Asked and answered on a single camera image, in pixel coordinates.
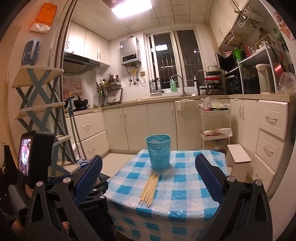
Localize blue white checkered tablecloth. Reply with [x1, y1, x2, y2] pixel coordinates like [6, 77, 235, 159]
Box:
[105, 149, 232, 241]

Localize barred kitchen window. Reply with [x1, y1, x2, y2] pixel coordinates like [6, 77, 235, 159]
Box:
[146, 28, 209, 93]

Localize cream wall cabinets over hood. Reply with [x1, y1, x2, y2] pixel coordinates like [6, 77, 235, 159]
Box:
[63, 22, 110, 67]

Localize stack of pots and pans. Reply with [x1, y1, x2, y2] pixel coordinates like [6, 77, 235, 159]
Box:
[203, 70, 225, 95]

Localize orange tissue box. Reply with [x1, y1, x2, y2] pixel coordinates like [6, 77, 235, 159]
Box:
[30, 2, 57, 33]

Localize chrome sink faucet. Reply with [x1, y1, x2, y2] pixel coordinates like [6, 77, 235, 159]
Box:
[171, 75, 187, 96]

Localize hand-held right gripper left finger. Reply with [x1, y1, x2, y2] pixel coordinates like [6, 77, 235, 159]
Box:
[24, 155, 103, 241]

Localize white counter shelf rack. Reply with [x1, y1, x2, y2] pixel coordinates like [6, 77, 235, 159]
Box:
[224, 35, 278, 94]

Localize white rolling cart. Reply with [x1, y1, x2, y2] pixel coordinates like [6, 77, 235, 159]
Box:
[199, 108, 232, 151]

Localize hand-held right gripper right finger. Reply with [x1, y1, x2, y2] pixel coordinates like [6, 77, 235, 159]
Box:
[195, 153, 273, 241]

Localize pink wall posters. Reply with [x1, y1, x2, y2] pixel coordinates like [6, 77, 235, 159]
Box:
[63, 77, 83, 92]

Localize blue wall brush holder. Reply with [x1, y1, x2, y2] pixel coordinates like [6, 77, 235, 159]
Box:
[22, 40, 42, 67]

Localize cream wall cabinets with racks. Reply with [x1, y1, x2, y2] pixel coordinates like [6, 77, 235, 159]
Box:
[208, 0, 251, 48]

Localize black wok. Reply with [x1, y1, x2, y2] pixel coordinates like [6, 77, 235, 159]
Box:
[73, 95, 89, 108]

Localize clear plastic container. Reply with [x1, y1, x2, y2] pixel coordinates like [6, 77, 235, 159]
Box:
[278, 71, 296, 95]

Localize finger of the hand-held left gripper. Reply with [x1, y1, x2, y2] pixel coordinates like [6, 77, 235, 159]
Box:
[87, 175, 110, 202]
[78, 197, 110, 232]

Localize blue perforated plastic cup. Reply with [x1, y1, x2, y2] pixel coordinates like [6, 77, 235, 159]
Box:
[146, 134, 172, 170]

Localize cream door base cabinets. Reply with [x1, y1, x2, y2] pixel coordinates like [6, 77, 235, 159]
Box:
[103, 101, 202, 151]

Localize ceiling light panel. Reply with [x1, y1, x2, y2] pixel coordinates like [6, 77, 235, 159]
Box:
[111, 0, 153, 18]

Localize white wire hanging basket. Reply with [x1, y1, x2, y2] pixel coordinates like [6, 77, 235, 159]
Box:
[233, 9, 263, 29]

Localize utensil rack with tools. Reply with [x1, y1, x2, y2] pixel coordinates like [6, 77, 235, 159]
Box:
[95, 78, 123, 107]

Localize red white snack packet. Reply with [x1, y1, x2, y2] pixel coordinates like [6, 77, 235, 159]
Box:
[203, 127, 232, 138]

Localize white electric water boiler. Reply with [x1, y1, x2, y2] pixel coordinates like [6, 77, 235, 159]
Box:
[255, 64, 276, 93]

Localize wooden corner shelf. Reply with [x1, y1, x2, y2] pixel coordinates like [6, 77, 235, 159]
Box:
[11, 65, 80, 178]

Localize range hood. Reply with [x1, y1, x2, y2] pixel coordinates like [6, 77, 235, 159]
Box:
[63, 52, 101, 76]

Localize cream two-drawer base cabinet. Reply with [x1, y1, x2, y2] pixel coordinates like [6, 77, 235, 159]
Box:
[65, 111, 109, 161]

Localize bundle of bamboo chopsticks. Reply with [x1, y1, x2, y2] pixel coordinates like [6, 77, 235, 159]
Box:
[138, 173, 160, 208]

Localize silver gas water heater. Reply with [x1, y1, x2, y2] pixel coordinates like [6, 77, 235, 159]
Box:
[120, 37, 142, 67]

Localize blue mop with metal poles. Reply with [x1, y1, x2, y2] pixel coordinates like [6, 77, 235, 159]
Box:
[65, 93, 93, 166]

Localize white refrigerator with stickers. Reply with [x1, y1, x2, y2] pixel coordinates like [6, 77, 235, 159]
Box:
[266, 7, 296, 95]

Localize white wooden step stool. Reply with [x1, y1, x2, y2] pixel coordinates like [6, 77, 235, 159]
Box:
[226, 144, 252, 184]

